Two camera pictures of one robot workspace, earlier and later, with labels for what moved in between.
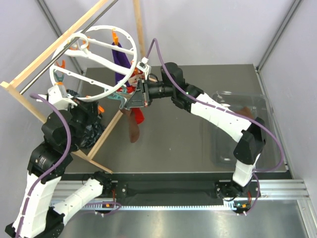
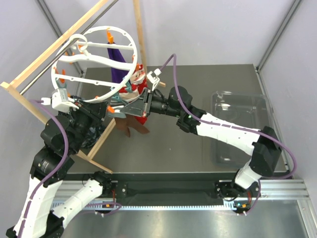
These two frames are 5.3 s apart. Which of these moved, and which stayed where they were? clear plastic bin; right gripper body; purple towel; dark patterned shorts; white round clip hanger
Moved: purple towel; right gripper body
Stayed: white round clip hanger; clear plastic bin; dark patterned shorts
